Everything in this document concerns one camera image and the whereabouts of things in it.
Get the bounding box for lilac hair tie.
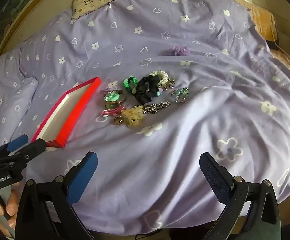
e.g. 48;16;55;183
171;87;189;103

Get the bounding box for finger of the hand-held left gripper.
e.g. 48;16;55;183
15;139;47;164
0;134;28;162

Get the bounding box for silver charm bracelet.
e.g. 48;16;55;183
160;78;176;90

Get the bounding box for red cardboard box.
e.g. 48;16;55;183
31;77;102;148

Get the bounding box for orange patterned bedsheet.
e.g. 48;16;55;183
247;4;290;85

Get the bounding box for person's left hand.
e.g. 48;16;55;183
0;182;20;238

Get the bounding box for green wall poster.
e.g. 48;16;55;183
0;0;60;53

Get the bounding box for green braided bracelet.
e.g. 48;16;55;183
123;76;138;90

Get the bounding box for light green hair tie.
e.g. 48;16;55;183
103;89;126;110

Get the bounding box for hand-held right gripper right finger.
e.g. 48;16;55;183
199;152;282;240

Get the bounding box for brown hair ring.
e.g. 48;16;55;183
141;101;171;115

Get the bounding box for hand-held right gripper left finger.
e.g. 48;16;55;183
15;151;98;240

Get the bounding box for yellow scrunchie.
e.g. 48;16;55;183
121;106;145;128

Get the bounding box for black scrunchie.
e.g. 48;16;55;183
131;76;162;104

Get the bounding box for pearl bead bracelet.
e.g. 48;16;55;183
149;70;169;83

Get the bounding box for purple floral blanket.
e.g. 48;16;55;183
0;0;290;235

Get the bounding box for pink hair ties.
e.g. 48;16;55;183
101;105;125;118

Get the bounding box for purple frilly scrunchie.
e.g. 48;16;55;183
169;45;192;56

